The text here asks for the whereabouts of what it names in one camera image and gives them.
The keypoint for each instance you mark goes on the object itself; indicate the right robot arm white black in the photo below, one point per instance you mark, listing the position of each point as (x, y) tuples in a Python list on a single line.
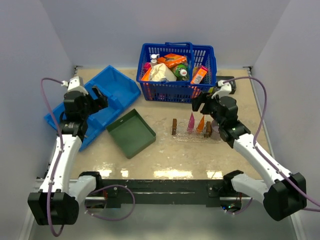
[(281, 192)]

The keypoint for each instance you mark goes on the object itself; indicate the orange cardboard box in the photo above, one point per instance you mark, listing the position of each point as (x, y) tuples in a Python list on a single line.
[(171, 60)]

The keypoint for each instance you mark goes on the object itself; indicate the orange toothpaste tube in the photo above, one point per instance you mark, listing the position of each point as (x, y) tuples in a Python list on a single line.
[(201, 125)]

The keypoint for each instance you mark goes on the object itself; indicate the green soda bottle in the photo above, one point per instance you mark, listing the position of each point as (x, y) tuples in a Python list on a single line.
[(181, 72)]

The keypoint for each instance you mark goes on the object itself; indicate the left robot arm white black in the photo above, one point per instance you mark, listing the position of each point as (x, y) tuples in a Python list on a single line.
[(57, 202)]

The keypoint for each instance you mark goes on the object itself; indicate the light blue compartment bin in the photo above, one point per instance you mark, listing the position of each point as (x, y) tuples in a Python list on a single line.
[(121, 92)]

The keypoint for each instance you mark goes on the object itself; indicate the orange scrub sponge pack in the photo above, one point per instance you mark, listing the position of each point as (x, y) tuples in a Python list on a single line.
[(146, 76)]

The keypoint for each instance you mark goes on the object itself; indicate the black box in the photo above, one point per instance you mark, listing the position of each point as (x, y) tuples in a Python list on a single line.
[(232, 83)]

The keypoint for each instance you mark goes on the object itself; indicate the dark blue shopping basket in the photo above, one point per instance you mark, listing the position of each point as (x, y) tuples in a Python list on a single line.
[(178, 91)]

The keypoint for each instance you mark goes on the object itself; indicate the pink toothpaste tube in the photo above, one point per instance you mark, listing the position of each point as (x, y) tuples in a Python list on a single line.
[(191, 124)]

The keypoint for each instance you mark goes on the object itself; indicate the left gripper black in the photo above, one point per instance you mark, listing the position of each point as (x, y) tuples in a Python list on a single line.
[(99, 103)]

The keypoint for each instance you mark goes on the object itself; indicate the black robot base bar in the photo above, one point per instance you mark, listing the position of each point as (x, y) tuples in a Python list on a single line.
[(206, 192)]

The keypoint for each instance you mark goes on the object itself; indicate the green metal tray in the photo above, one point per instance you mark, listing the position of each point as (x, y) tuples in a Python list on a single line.
[(131, 133)]

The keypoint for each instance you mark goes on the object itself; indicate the white pump bottle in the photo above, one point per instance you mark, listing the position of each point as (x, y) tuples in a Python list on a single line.
[(154, 59)]

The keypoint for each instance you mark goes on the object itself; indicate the clear glass tray wooden handles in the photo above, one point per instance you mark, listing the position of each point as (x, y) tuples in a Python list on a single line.
[(180, 133)]

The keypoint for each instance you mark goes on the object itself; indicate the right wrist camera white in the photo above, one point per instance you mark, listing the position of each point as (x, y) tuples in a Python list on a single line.
[(223, 89)]

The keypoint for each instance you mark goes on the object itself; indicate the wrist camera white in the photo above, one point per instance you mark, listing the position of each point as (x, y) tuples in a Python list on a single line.
[(223, 89), (76, 84)]

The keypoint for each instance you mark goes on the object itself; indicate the purple translucent cup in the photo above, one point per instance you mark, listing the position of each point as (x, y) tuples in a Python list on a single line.
[(215, 130)]

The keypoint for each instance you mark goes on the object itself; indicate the orange pink snack box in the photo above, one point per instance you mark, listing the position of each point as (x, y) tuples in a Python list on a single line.
[(198, 74)]

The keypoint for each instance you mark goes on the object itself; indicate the crumpled beige paper bag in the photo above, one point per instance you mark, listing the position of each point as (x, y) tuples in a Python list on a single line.
[(161, 73)]

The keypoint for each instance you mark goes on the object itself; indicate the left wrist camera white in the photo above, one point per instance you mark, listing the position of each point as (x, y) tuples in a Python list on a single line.
[(76, 84)]

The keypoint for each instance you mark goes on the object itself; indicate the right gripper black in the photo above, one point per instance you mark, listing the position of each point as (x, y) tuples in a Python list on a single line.
[(203, 97)]

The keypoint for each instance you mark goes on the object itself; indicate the pink carton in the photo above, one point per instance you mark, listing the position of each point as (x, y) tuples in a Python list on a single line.
[(146, 67)]

